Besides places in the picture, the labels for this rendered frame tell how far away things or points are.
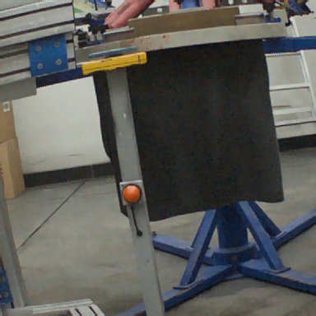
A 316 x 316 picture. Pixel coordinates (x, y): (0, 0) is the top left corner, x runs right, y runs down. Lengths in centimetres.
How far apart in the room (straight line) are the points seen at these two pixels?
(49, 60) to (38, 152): 520
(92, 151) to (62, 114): 37
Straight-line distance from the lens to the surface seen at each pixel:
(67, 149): 718
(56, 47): 206
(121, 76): 209
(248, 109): 237
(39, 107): 720
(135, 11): 350
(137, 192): 208
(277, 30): 226
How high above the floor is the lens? 98
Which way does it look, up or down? 7 degrees down
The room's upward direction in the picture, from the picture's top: 9 degrees counter-clockwise
